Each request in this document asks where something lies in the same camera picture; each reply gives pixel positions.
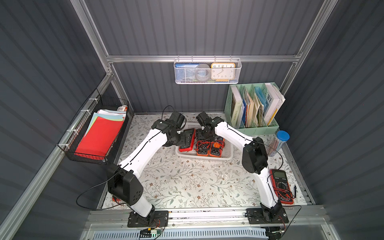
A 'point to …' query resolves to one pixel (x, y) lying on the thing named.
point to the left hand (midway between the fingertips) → (179, 141)
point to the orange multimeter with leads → (203, 148)
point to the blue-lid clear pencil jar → (281, 137)
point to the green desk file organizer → (272, 126)
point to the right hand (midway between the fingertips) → (204, 135)
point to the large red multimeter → (193, 135)
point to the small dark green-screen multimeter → (209, 139)
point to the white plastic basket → (227, 152)
